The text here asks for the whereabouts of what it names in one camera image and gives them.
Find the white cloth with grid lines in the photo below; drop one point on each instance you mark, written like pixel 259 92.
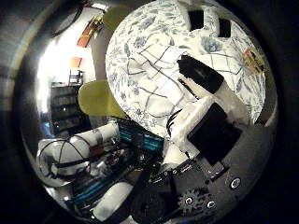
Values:
pixel 155 62

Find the black control box, blue lights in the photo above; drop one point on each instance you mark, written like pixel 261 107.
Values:
pixel 140 137

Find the yellow-green chair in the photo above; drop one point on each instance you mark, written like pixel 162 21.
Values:
pixel 96 98
pixel 116 16

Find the blue floral tablecloth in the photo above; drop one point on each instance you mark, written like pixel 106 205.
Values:
pixel 130 37

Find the dark shelf unit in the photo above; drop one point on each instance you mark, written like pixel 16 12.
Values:
pixel 67 109

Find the orange wall board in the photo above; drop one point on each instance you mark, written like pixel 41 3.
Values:
pixel 88 31

